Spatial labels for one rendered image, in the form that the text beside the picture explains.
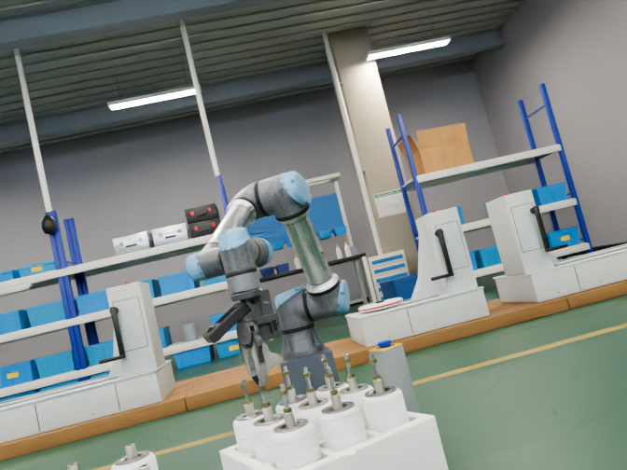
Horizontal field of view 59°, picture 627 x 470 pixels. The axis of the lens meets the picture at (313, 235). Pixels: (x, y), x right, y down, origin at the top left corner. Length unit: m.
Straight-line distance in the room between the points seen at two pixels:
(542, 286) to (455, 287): 0.55
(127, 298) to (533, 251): 2.59
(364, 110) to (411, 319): 5.01
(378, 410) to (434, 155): 5.45
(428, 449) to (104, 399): 2.49
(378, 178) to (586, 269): 4.41
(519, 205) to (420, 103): 7.09
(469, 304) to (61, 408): 2.51
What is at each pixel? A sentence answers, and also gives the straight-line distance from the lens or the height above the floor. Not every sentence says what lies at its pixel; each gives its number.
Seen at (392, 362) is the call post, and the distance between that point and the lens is 1.54.
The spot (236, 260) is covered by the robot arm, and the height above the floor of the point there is 0.62.
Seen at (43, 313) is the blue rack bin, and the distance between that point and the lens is 6.41.
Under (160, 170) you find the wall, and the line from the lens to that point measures 10.12.
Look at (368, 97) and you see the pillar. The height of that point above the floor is 2.94.
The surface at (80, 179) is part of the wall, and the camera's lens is 10.40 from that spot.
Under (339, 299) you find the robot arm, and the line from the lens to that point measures 1.85.
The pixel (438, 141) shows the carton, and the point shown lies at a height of 1.80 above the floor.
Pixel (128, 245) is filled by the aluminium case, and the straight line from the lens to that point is 6.19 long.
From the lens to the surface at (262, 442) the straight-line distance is 1.30.
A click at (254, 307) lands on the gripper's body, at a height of 0.51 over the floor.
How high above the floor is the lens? 0.53
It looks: 5 degrees up
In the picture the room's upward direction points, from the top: 14 degrees counter-clockwise
